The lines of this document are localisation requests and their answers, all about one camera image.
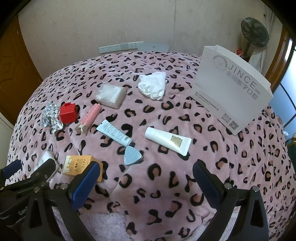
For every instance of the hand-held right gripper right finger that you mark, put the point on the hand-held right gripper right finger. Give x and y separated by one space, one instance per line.
205 183

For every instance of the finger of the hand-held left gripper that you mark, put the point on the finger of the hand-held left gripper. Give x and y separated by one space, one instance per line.
11 169
47 166

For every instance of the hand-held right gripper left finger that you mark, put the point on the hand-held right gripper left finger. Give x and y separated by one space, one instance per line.
85 185

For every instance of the small white box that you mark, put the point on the small white box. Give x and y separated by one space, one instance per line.
45 157

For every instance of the small orange box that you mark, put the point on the small orange box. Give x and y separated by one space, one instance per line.
76 165

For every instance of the silver foil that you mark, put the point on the silver foil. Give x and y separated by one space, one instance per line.
49 115

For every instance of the grey triangular sponge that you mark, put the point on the grey triangular sponge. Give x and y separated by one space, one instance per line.
131 156

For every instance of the small red box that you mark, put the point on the small red box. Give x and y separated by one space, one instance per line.
68 113

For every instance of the white tube with gold label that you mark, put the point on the white tube with gold label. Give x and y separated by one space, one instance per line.
166 139

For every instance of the white tube with blue print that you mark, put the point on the white tube with blue print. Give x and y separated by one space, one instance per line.
111 131

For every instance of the pink hair roller pack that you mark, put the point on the pink hair roller pack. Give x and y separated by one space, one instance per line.
91 114

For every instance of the white paper bag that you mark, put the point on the white paper bag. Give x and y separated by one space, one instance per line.
231 81

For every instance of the pink leopard print blanket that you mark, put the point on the pink leopard print blanket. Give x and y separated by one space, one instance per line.
161 185

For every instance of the pale fluffy cloth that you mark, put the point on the pale fluffy cloth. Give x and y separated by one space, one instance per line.
104 227

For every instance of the white tissue pack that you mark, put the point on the white tissue pack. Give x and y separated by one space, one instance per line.
111 96

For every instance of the brown wooden door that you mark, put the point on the brown wooden door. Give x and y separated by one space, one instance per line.
16 69

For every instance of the crumpled white cloth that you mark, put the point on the crumpled white cloth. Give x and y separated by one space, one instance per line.
152 85

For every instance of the frosted glass door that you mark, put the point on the frosted glass door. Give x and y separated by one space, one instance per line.
289 99

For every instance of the white hanging cloth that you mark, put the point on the white hanging cloth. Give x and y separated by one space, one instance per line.
257 59

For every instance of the red packet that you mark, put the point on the red packet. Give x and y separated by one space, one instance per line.
239 52

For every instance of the black standing fan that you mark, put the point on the black standing fan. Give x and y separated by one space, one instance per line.
254 32

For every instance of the white wall socket strip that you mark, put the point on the white wall socket strip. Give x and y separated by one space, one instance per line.
120 47

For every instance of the brown wooden door frame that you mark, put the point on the brown wooden door frame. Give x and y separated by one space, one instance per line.
277 58

